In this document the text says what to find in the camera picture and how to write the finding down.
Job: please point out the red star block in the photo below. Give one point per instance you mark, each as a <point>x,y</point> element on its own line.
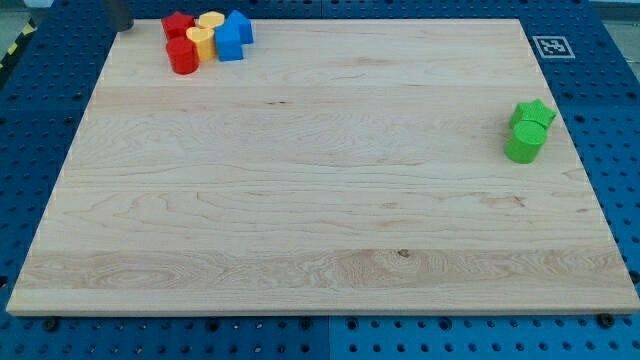
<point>176,25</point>

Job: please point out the green star block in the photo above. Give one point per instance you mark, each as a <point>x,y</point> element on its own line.
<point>535,111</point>

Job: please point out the light wooden board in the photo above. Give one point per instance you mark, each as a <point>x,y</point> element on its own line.
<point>343,167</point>

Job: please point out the blue block rear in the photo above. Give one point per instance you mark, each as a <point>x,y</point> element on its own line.
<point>243,25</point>

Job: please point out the blue house-shaped block front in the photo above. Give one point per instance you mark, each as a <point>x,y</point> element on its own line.
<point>228,42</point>

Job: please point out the yellow heart block front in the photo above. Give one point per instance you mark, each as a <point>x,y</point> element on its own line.
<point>203,40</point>

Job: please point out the yellow heart block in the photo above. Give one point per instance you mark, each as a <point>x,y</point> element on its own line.
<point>211,19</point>
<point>203,40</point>

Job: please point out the red cylinder block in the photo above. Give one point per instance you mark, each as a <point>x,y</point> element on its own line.
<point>182,56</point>

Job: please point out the yellow heart block rear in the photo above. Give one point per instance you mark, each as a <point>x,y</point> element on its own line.
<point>211,19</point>

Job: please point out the green cylinder block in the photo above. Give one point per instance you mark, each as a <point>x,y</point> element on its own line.
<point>526,140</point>

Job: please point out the white fiducial marker tag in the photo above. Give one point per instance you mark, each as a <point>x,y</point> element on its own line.
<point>553,47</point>

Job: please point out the black bolt left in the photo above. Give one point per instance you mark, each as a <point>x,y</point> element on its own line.
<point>50,324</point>

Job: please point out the black bolt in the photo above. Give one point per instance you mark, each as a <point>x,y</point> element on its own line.
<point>50,324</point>
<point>605,320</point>

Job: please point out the black bolt right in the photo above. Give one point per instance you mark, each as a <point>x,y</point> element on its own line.
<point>605,320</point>

